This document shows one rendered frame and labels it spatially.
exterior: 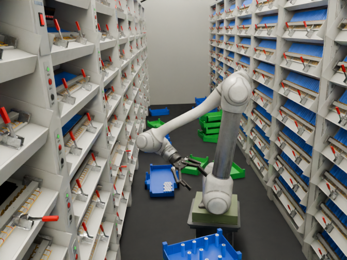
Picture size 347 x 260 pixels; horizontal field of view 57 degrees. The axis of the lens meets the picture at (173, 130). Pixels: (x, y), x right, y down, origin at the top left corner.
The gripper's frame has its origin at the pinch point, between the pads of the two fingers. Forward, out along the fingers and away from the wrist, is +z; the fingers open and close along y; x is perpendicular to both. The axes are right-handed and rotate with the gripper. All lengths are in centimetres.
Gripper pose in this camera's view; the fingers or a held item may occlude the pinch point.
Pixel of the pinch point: (197, 181)
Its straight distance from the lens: 183.0
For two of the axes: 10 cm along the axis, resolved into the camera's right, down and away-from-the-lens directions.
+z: 6.8, 6.4, -3.6
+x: -1.4, 6.0, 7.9
